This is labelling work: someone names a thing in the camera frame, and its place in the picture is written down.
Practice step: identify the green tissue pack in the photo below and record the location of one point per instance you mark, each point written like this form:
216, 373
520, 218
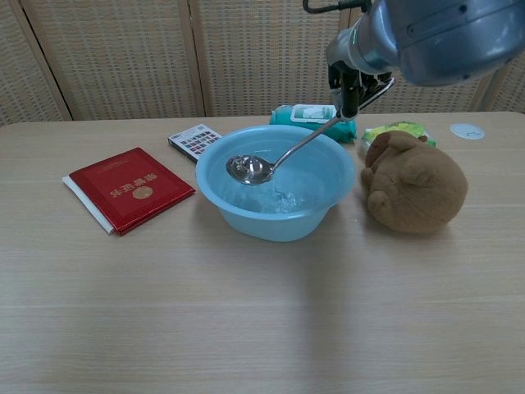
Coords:
404, 130

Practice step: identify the round white table grommet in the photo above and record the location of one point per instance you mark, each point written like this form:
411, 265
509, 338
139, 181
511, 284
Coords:
467, 131

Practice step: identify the brown plush toy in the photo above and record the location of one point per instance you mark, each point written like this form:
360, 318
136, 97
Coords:
418, 184

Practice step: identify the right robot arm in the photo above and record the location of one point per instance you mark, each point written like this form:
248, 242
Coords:
435, 37

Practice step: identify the light blue plastic basin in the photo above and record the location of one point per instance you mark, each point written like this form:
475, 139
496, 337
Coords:
311, 193

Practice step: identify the woven folding screen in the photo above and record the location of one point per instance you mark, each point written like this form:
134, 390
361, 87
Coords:
164, 57

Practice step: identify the small colourful printed box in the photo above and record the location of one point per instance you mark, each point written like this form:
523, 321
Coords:
193, 141

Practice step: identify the teal wet wipes pack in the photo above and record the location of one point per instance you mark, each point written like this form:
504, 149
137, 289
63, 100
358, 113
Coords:
307, 117

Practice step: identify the red certificate folder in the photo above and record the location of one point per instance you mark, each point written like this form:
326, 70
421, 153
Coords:
131, 189

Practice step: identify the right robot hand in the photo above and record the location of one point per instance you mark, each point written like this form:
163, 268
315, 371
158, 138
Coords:
349, 88

